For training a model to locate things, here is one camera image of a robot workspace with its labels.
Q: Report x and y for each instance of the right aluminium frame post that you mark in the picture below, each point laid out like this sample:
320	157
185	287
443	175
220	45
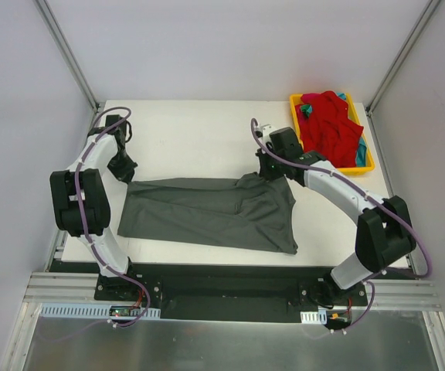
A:
429	10

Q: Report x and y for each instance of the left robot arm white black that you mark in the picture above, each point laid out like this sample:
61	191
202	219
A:
80	203

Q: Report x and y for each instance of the white cable duct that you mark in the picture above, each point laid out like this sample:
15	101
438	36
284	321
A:
88	311
318	317

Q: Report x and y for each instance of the dark grey t shirt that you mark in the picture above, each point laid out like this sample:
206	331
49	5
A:
248	213

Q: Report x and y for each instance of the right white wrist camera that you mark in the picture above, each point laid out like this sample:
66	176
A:
263	130

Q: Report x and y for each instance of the front aluminium rail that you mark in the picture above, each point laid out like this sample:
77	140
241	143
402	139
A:
387	294

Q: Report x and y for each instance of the magenta t shirt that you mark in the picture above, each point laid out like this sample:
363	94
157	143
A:
308	98

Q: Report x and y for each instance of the aluminium frame post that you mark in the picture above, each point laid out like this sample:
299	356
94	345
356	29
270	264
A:
429	10
52	24

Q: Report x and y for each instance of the teal t shirt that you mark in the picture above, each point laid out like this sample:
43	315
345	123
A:
361	152

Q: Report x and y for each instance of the red t shirt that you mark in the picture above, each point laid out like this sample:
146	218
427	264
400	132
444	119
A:
332	129

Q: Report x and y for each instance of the left white cable duct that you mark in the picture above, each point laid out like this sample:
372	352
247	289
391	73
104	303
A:
88	311

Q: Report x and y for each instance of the left aluminium frame post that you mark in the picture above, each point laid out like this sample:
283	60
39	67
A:
52	24

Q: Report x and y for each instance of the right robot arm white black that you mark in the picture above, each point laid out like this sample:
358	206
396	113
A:
384	232

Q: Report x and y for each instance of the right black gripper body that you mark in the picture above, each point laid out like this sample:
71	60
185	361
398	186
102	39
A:
268	170

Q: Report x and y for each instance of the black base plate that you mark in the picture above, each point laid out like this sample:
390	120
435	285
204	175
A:
229	293

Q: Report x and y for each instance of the right white cable duct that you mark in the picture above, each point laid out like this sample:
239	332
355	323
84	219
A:
318	317

